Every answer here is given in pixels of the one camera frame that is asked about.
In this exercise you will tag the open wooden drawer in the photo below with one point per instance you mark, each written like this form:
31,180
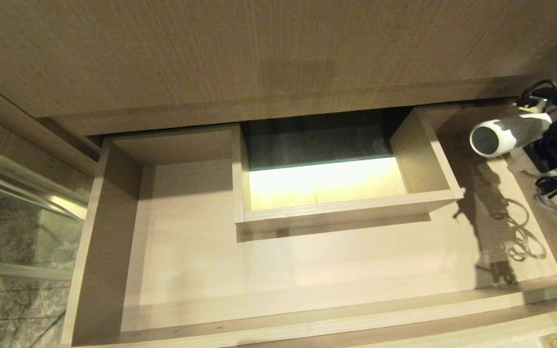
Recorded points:
269,270

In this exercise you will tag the white hair dryer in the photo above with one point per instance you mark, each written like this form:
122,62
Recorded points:
497,127

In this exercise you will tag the wooden vanity cabinet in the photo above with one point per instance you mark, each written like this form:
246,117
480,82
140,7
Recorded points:
240,53

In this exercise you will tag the glass panel with metal frame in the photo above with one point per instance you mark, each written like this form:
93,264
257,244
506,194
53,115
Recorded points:
27,203

